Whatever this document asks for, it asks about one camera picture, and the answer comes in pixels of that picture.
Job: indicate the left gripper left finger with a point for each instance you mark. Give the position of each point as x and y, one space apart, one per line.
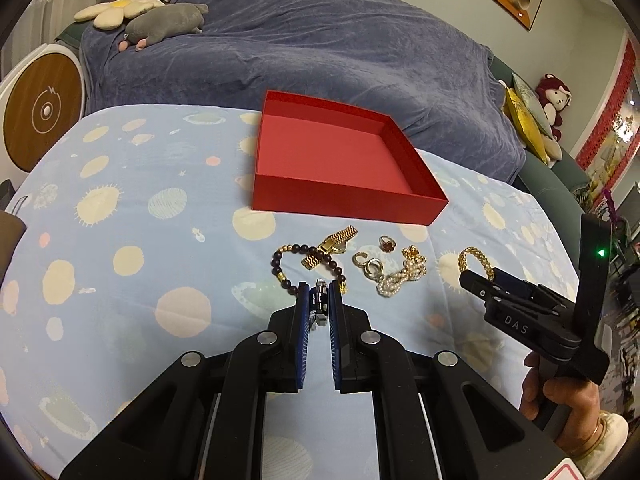
301 332

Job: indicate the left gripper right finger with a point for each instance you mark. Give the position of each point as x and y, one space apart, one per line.
337 331

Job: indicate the silver metal clasp jewelry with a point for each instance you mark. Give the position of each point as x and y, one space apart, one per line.
318 305

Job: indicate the right hand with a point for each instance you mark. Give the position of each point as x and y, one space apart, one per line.
582 427

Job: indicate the gold silver hoop earrings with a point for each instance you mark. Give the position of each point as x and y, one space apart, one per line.
372 268

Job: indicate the red cardboard box tray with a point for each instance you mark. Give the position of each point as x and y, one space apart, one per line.
315 156

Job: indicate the light blue planet sheet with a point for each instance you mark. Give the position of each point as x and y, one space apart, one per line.
140 245

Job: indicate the grey patterned pillow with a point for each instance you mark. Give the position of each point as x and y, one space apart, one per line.
531 102

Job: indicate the gold yellow pillow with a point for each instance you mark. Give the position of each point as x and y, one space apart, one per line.
524 124

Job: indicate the red monkey plush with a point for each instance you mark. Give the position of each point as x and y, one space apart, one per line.
554 97

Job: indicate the blue grey velvet blanket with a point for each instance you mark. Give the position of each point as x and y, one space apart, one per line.
383 55

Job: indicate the grey plush toy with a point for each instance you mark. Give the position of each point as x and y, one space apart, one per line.
163 22

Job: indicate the round wooden white device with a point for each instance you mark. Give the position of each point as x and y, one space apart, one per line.
41 99

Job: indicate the cream flower cushion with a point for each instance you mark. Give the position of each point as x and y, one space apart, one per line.
111 15

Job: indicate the white curtain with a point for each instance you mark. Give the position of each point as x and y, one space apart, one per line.
41 22

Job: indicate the green bed frame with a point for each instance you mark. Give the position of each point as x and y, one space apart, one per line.
553 189

